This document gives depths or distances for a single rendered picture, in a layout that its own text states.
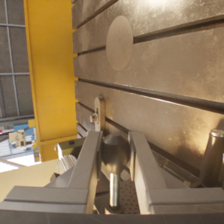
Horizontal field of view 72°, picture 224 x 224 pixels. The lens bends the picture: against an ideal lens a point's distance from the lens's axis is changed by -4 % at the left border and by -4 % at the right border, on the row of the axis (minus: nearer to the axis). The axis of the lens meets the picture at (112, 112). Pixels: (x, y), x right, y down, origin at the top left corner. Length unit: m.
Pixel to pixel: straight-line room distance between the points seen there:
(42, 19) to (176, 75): 2.30
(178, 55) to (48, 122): 2.35
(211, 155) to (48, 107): 2.41
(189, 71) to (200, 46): 0.05
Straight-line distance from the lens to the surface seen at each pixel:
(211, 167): 0.28
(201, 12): 0.41
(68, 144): 0.77
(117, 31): 0.65
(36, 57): 2.48
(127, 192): 0.29
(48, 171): 1.30
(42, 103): 2.53
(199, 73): 0.39
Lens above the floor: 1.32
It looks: 28 degrees down
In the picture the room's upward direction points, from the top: 98 degrees counter-clockwise
